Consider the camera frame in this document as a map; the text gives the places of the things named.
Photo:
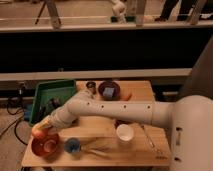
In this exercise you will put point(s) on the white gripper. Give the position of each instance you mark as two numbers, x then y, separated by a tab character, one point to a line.
46	123

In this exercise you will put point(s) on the red yellow apple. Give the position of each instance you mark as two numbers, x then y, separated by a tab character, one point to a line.
38	133

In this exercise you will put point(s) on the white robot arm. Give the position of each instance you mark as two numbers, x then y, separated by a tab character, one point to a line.
190	118

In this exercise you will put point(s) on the red bowl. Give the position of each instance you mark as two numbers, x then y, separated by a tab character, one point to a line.
37	145

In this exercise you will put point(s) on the dark purple bowl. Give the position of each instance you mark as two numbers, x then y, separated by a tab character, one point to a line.
111	84

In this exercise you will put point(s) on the dark object in tray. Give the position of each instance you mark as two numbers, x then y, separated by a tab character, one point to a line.
52	104

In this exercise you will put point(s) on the small pink cup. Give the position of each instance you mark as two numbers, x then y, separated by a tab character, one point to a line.
49	145

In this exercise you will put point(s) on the green plastic tray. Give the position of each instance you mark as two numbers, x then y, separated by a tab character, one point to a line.
62	89

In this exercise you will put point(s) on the blue cup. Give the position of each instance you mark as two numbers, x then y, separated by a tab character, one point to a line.
72	145

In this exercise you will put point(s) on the small dark can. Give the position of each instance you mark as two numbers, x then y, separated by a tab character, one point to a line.
91	86

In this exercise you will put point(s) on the wooden spoon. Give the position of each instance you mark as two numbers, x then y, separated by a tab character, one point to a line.
95	148

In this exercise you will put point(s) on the blue cube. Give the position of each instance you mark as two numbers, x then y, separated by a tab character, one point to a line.
108	92

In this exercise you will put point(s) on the white cup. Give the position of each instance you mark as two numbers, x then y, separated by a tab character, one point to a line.
125	133

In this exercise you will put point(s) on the orange carrot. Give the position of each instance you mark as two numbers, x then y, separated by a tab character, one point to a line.
126	97

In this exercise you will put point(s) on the metal fork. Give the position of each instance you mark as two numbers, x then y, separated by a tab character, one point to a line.
151	143

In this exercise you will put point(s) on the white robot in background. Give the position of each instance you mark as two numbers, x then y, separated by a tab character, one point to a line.
118	8

